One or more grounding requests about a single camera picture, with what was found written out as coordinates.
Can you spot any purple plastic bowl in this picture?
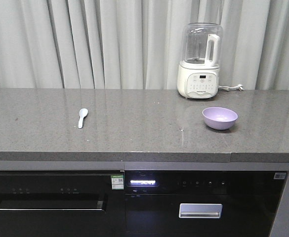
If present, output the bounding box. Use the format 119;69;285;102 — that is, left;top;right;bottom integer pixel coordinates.
202;107;238;130

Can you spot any white power cord with plug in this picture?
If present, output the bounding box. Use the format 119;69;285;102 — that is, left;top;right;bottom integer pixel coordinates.
218;84;244;91

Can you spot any grey pleated curtain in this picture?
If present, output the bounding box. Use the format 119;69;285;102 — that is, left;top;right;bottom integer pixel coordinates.
0;0;289;89

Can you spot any light blue plastic spoon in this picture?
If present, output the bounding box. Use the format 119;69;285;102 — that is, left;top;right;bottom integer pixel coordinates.
78;108;88;129

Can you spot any white blender with clear jar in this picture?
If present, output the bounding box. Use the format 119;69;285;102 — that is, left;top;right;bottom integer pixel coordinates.
177;23;223;99

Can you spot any black dishwasher with silver handle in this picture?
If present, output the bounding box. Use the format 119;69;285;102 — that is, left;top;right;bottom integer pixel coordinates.
124;171;287;237

